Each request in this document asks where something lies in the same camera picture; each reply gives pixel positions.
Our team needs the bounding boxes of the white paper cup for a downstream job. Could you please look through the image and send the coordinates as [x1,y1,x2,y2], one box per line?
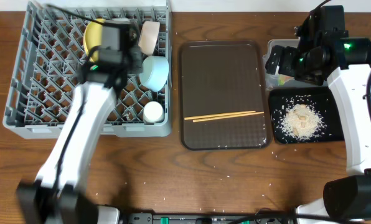
[143,101,164,124]

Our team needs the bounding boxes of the light blue bowl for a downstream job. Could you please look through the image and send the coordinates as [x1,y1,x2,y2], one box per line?
[139,56,169,92]

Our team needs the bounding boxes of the yellow plate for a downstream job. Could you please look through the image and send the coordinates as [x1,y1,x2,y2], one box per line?
[83,22,103,55]

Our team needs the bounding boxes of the wooden chopstick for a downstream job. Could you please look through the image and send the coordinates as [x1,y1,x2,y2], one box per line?
[184,111,256,120]
[192,111,263,123]

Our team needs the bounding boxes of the clear plastic waste bin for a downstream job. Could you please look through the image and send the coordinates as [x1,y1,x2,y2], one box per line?
[263,39,317,91]

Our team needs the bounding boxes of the wrapper waste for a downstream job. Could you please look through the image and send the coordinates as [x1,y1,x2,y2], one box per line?
[278,75,294,86]

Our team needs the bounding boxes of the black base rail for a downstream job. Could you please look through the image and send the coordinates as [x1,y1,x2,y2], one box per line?
[128,212,360,224]

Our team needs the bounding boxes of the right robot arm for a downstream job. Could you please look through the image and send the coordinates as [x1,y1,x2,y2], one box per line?
[265,1,371,223]

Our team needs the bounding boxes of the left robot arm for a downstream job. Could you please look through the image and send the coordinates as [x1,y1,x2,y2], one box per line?
[16,19,142,223]

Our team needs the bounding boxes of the dark brown serving tray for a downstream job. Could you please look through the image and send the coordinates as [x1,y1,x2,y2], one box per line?
[179,40,271,151]

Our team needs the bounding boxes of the black waste tray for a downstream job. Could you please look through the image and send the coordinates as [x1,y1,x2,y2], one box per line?
[268,87,344,142]

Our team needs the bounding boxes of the white pink-rimmed bowl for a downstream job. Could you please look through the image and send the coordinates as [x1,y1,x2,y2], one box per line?
[138,21,160,56]

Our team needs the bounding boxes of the grey plastic dish rack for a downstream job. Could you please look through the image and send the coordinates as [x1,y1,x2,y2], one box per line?
[2,2,172,139]

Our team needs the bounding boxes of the rice and food scraps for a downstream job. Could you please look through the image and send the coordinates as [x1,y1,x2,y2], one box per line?
[271,95,327,144]

